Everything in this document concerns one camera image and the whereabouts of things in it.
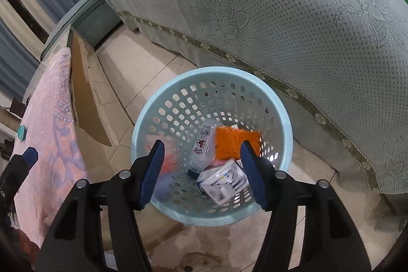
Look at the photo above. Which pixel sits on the pale green sofa cover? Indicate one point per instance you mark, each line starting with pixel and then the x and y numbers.
pixel 255 20

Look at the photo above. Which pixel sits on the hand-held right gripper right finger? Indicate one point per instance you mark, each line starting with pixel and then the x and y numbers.
pixel 253 176

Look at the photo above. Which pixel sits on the pink floral tablecloth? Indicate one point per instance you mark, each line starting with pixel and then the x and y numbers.
pixel 47 106

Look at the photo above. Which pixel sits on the blue grey sofa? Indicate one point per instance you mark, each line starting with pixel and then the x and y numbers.
pixel 92 20

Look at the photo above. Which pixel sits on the pink packet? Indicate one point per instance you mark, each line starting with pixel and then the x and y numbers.
pixel 169 165

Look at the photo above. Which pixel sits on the blue white milk carton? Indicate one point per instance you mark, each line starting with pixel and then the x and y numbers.
pixel 220 182

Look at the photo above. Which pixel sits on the small teal object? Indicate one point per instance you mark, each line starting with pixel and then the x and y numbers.
pixel 22 133

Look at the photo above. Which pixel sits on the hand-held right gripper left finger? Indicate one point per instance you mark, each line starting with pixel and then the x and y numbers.
pixel 151 176

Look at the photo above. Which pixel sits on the orange snack packet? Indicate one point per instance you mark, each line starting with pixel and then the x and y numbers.
pixel 232 141

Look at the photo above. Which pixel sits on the light blue plastic basket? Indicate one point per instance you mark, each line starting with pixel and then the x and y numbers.
pixel 204 217

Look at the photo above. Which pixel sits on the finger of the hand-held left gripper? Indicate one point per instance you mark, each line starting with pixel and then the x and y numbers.
pixel 30 154

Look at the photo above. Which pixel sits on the clear plastic bottle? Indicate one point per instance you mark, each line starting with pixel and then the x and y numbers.
pixel 202 147

